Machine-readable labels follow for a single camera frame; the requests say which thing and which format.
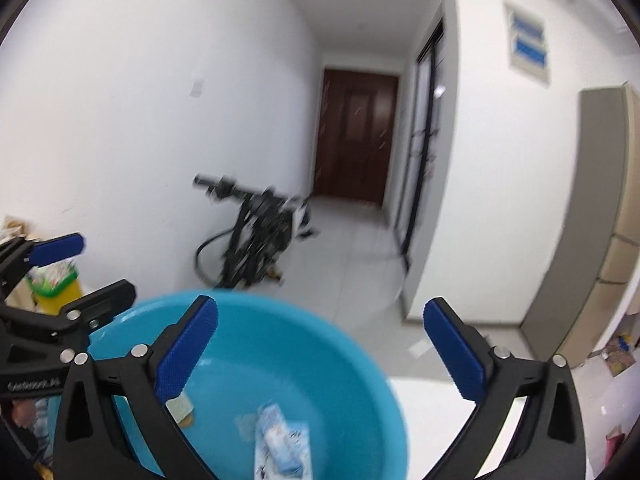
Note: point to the blue cigarette box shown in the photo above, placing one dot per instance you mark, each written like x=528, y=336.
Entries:
x=280, y=440

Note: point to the colourful cardboard box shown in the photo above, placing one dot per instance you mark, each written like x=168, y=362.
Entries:
x=620, y=355

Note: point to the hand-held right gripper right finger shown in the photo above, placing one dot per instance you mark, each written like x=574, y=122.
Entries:
x=455, y=350

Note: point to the white wall switch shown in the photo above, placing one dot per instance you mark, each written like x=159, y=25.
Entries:
x=197, y=87

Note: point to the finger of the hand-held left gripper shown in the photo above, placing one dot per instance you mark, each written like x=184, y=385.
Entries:
x=57, y=250
x=107, y=300

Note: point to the grey electrical panel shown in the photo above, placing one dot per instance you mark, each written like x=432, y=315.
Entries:
x=527, y=42

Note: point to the yellow container with green rim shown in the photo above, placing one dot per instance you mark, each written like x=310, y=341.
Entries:
x=67, y=296

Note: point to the dark brown door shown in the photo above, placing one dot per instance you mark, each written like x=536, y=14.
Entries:
x=355, y=135

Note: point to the blue plastic basin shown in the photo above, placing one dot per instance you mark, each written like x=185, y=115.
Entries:
x=280, y=340

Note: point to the black framed glass door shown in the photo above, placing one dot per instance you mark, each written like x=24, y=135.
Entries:
x=425, y=135

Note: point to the gold refrigerator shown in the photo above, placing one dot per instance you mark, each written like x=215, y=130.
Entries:
x=595, y=220

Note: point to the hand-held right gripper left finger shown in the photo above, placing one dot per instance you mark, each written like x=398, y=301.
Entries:
x=187, y=345

